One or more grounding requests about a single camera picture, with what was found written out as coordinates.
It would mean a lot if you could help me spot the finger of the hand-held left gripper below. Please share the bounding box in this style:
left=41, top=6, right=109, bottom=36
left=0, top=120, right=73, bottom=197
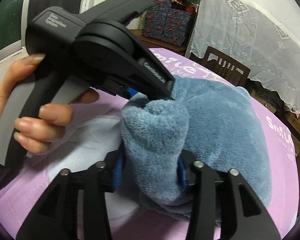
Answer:
left=130, top=44, right=177, bottom=100
left=100, top=79, right=138, bottom=99

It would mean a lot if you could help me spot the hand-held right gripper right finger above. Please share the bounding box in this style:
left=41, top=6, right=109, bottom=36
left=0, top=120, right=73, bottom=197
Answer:
left=176, top=151, right=280, bottom=240

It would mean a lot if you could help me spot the aluminium frame window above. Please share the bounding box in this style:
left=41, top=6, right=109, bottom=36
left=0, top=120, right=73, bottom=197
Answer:
left=0, top=0, right=90, bottom=58

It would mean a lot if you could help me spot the blue fleece jacket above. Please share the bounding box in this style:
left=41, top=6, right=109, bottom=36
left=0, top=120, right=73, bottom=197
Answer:
left=120, top=78, right=273, bottom=228

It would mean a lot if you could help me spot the stack of patterned blue boxes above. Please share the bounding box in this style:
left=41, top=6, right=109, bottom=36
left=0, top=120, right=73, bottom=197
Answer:
left=142, top=0, right=197, bottom=47

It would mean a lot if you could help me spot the pink printed bedsheet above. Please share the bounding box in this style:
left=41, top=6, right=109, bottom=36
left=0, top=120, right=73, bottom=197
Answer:
left=0, top=47, right=300, bottom=240

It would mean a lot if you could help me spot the dark wooden chair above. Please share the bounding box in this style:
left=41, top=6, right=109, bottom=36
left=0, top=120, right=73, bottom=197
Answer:
left=199, top=46, right=251, bottom=88

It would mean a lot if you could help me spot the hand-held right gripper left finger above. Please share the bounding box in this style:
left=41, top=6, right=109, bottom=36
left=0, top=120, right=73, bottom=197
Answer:
left=16, top=151, right=127, bottom=240

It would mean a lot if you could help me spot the white lace cloth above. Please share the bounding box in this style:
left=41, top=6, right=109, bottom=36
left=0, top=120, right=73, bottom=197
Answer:
left=190, top=0, right=300, bottom=118

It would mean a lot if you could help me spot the person's left hand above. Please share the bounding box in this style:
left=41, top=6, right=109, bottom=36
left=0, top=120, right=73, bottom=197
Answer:
left=0, top=54, right=100, bottom=155

